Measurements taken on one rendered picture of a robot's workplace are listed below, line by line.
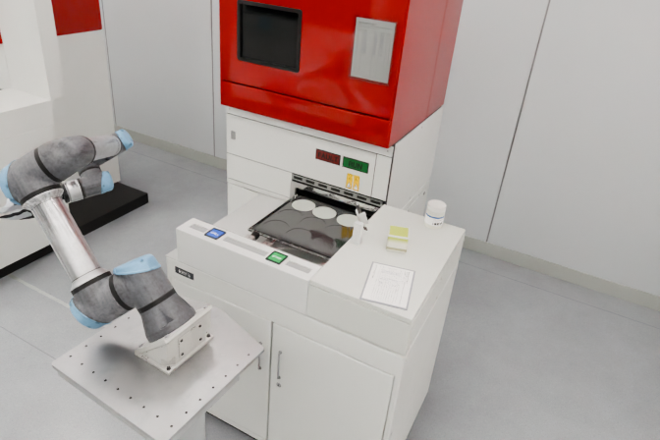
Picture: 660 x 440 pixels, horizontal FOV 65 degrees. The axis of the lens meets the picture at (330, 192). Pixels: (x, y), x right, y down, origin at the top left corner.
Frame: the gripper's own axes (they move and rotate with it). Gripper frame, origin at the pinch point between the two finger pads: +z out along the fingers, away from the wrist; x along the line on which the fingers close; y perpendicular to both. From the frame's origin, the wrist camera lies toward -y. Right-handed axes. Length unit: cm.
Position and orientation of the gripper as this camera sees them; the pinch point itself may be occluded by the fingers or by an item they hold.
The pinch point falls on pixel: (3, 215)
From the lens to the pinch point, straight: 200.4
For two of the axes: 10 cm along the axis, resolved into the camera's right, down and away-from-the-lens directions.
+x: 1.9, -6.9, -7.0
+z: -8.1, 3.0, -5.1
